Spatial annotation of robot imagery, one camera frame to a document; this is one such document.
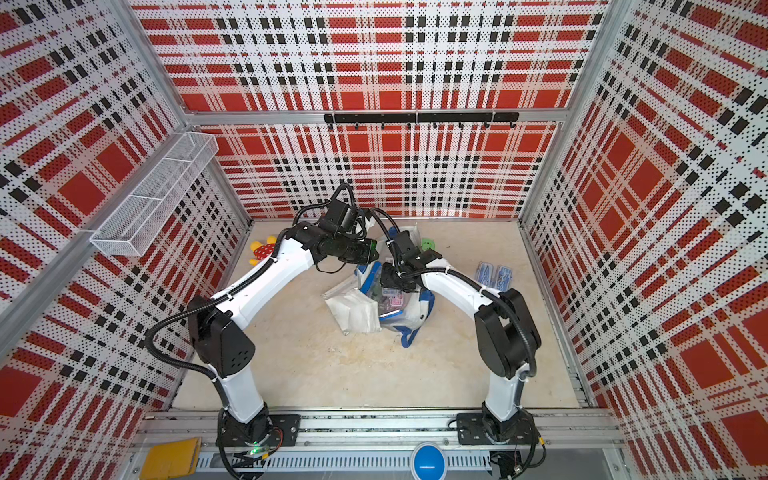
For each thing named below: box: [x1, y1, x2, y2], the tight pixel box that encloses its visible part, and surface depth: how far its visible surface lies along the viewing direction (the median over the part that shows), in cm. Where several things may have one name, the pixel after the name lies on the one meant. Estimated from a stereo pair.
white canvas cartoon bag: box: [322, 225, 435, 348], surface depth 84 cm
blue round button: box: [414, 444, 445, 480], surface depth 69 cm
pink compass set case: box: [381, 288, 405, 311], surface depth 95 cm
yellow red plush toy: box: [248, 235, 277, 266], surface depth 107 cm
